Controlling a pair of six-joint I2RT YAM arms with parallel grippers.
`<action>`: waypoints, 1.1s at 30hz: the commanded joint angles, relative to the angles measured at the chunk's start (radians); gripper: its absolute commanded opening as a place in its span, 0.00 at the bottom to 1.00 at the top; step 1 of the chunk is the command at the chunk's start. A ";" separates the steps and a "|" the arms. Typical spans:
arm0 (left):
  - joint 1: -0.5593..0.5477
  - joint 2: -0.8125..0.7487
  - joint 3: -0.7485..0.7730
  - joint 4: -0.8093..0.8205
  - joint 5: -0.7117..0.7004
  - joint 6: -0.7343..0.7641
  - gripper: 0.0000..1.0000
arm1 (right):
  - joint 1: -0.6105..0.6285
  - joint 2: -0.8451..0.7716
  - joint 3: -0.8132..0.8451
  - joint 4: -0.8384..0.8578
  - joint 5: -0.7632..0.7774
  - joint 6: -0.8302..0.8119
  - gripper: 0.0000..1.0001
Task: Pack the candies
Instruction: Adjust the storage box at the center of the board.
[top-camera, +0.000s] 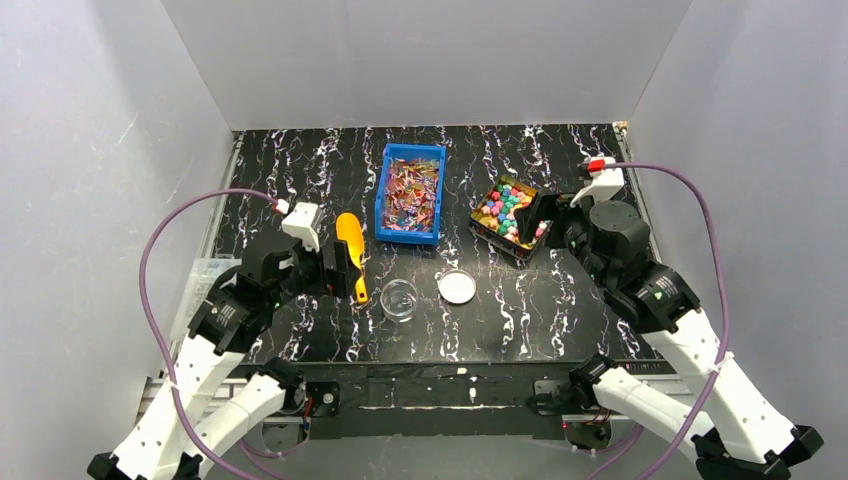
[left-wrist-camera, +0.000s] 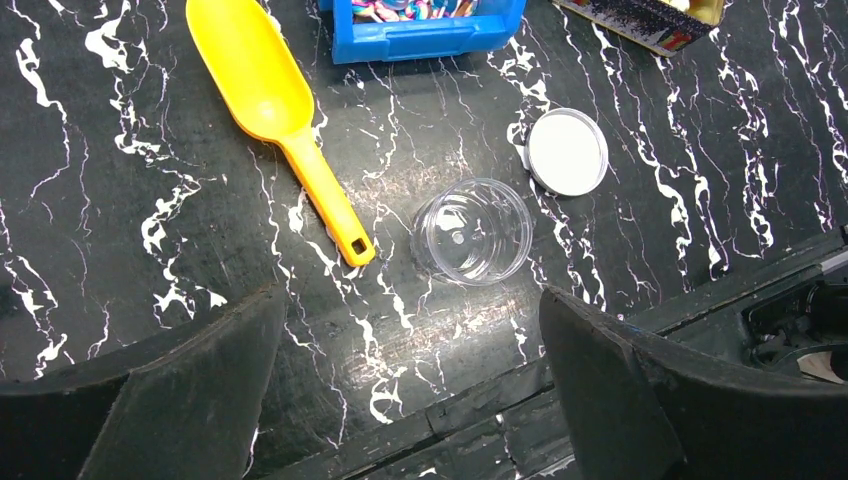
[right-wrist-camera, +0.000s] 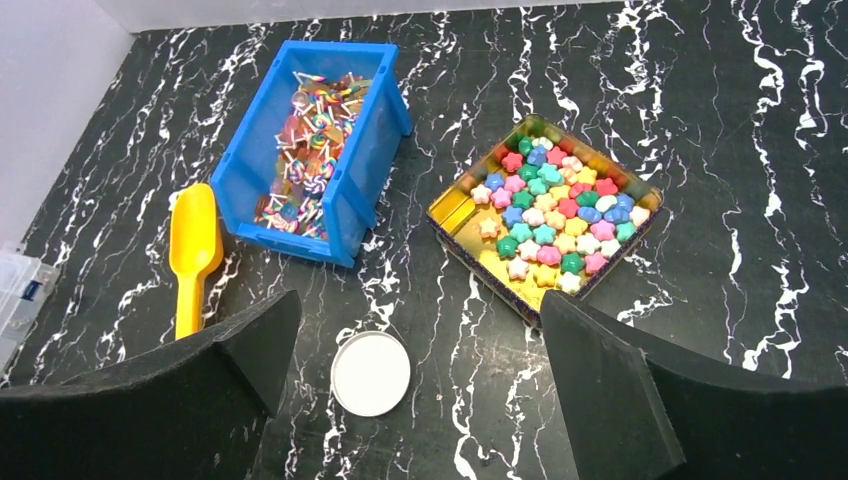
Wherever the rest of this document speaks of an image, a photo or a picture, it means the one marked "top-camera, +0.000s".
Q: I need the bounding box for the aluminium frame rail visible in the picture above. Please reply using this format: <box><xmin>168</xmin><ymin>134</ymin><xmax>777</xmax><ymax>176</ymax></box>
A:
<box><xmin>135</xmin><ymin>374</ymin><xmax>704</xmax><ymax>425</ymax></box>

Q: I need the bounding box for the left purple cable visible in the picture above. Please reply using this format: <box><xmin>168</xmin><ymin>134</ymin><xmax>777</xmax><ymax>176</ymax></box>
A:
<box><xmin>137</xmin><ymin>188</ymin><xmax>293</xmax><ymax>480</ymax></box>

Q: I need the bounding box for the white round jar lid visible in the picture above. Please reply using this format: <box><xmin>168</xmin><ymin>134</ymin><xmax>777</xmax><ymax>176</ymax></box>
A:
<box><xmin>437</xmin><ymin>269</ymin><xmax>477</xmax><ymax>305</ymax></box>

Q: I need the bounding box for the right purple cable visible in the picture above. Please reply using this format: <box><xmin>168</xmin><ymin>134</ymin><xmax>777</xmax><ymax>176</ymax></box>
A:
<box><xmin>582</xmin><ymin>162</ymin><xmax>730</xmax><ymax>480</ymax></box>

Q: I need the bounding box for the clear plastic box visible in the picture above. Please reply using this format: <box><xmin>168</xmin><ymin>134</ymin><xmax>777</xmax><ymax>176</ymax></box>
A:
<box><xmin>170</xmin><ymin>258</ymin><xmax>241</xmax><ymax>342</ymax></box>

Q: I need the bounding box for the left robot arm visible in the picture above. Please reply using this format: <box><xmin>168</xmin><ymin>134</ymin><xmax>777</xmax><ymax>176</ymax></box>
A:
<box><xmin>87</xmin><ymin>234</ymin><xmax>362</xmax><ymax>479</ymax></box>

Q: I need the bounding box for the purple cable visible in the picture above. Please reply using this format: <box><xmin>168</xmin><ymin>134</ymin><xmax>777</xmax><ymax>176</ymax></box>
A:
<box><xmin>582</xmin><ymin>162</ymin><xmax>730</xmax><ymax>480</ymax></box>
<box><xmin>137</xmin><ymin>188</ymin><xmax>293</xmax><ymax>480</ymax></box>

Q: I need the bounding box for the square tin of colourful candies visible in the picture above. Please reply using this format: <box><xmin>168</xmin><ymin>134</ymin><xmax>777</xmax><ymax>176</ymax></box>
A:
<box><xmin>469</xmin><ymin>175</ymin><xmax>552</xmax><ymax>261</ymax></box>

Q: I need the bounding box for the clear glass jar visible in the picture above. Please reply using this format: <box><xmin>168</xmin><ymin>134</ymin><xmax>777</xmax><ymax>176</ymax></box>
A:
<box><xmin>380</xmin><ymin>279</ymin><xmax>419</xmax><ymax>323</ymax></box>

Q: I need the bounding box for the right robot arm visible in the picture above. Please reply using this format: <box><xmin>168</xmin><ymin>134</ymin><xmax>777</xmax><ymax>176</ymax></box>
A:
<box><xmin>515</xmin><ymin>194</ymin><xmax>824</xmax><ymax>479</ymax></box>

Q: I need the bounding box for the yellow plastic scoop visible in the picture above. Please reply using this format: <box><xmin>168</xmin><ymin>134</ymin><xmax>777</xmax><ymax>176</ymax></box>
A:
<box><xmin>335</xmin><ymin>212</ymin><xmax>369</xmax><ymax>304</ymax></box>

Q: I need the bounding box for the blue plastic candy bin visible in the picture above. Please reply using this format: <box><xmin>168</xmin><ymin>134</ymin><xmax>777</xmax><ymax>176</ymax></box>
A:
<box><xmin>374</xmin><ymin>143</ymin><xmax>447</xmax><ymax>246</ymax></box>

